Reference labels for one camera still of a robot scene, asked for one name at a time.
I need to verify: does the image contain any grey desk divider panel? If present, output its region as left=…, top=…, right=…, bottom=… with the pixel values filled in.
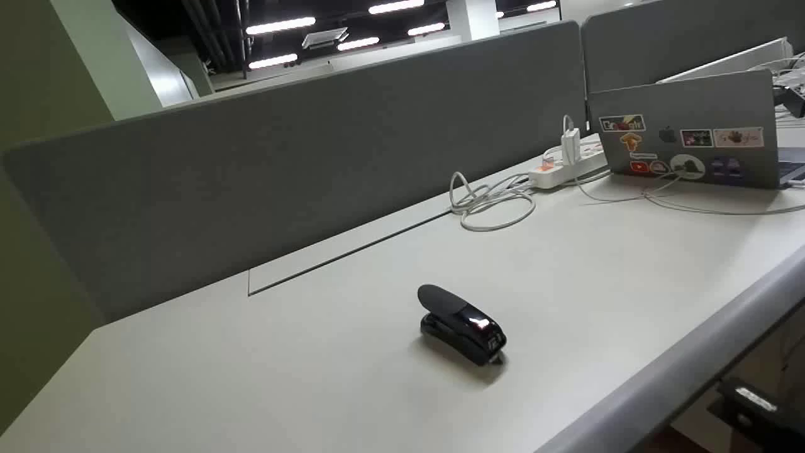
left=2, top=23, right=585, bottom=320

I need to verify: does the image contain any black stapler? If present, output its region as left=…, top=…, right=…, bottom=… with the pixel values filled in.
left=418, top=284, right=509, bottom=366

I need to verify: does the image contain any black chair armrest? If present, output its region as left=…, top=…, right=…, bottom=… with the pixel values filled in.
left=710, top=378, right=805, bottom=453

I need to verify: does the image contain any silver laptop with stickers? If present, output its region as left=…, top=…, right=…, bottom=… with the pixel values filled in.
left=589, top=70, right=805, bottom=188

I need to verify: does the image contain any white charging cable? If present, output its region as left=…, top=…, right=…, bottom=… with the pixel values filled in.
left=446, top=169, right=537, bottom=235

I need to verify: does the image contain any white power strip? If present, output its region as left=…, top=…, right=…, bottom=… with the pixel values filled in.
left=525, top=137, right=605, bottom=191

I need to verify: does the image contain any white charger plug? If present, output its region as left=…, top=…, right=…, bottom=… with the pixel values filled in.
left=561, top=116, right=580, bottom=166

